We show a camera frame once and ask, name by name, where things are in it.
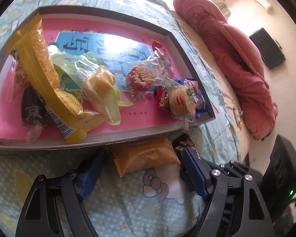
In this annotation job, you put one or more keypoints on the round cake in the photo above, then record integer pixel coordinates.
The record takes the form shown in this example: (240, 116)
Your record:
(181, 101)

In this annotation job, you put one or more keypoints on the white metal rack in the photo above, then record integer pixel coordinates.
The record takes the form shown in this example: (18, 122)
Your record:
(223, 9)

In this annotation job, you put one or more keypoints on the red quilt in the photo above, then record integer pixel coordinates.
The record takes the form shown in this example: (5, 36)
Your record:
(224, 42)

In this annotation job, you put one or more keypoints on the blue cookie packet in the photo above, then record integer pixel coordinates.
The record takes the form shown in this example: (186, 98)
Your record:
(201, 98)

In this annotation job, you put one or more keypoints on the long red snack packet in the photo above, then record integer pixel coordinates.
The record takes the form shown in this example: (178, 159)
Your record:
(164, 98)

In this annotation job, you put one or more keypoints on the black television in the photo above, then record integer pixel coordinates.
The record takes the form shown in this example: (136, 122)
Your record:
(267, 48)

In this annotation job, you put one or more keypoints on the round red hawthorn packet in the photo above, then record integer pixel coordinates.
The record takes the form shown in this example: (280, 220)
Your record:
(139, 77)

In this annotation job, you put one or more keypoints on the long yellow snack packet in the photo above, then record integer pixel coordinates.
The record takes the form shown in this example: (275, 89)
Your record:
(39, 54)

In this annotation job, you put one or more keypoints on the light blue printed blanket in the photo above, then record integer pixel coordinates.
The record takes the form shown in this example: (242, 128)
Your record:
(113, 202)

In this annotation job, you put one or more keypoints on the dark candy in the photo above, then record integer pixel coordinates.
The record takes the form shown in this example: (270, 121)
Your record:
(191, 144)
(32, 108)

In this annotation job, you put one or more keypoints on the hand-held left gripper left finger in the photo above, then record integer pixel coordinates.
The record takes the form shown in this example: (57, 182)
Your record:
(88, 180)

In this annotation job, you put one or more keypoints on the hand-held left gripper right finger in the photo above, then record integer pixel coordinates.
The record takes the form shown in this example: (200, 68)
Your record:
(196, 175)

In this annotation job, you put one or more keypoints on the shallow cardboard box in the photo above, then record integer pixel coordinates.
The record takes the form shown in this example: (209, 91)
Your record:
(138, 133)

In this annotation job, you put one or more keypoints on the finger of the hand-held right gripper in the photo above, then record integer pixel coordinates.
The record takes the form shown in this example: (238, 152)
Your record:
(233, 167)

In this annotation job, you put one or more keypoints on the orange snack packet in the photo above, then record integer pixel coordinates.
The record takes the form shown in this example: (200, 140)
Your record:
(143, 155)

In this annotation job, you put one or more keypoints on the green pastry packet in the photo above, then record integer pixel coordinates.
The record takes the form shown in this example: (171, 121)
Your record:
(98, 84)

